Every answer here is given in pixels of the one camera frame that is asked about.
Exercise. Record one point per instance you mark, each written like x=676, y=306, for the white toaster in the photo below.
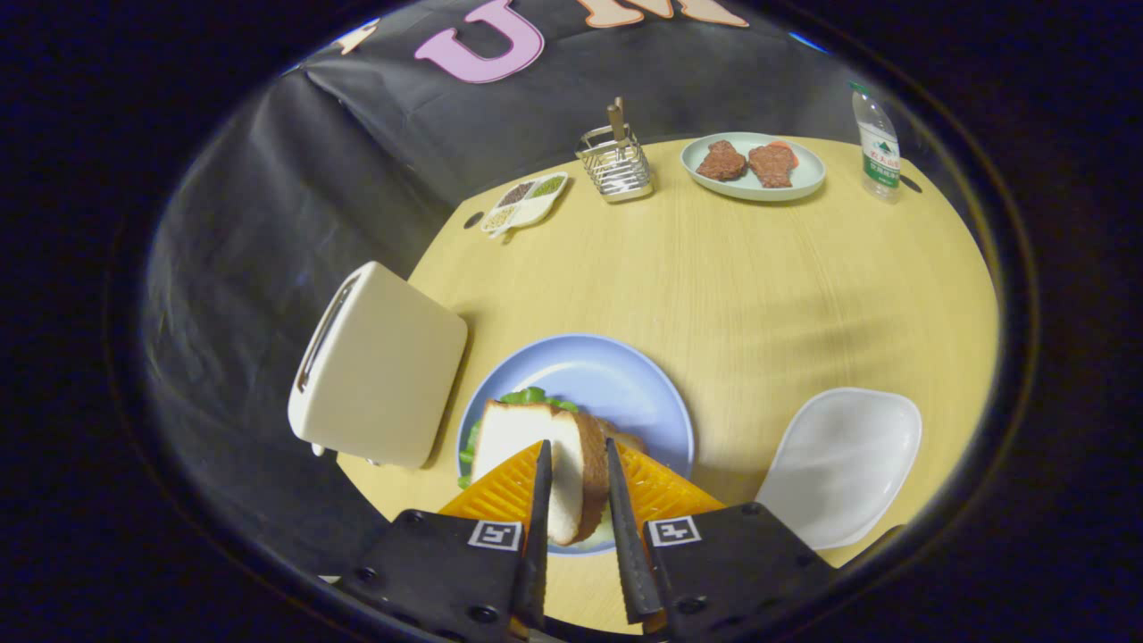
x=375, y=375

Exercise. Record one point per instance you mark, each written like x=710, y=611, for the thick brown-crust bread slice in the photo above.
x=513, y=429

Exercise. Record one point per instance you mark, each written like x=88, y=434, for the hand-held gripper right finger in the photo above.
x=625, y=545

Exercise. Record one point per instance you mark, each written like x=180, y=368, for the red food slice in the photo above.
x=786, y=147

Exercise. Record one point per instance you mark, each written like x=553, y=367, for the green lettuce leaf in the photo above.
x=527, y=395

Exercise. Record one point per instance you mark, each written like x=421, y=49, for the brown meat patty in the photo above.
x=770, y=170
x=721, y=162

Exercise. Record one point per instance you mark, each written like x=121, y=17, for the clear plastic water bottle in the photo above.
x=880, y=152

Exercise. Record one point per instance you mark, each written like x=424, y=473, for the white leaf-shaped plate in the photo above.
x=839, y=464

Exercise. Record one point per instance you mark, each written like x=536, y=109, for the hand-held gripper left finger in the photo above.
x=538, y=536

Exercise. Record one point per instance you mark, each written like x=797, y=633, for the pale green plate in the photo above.
x=804, y=179

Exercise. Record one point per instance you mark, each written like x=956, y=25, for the blue plate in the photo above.
x=607, y=375

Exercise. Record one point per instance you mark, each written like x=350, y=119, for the white divided seasoning tray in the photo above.
x=527, y=210

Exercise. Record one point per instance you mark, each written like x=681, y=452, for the black backdrop cloth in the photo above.
x=268, y=223

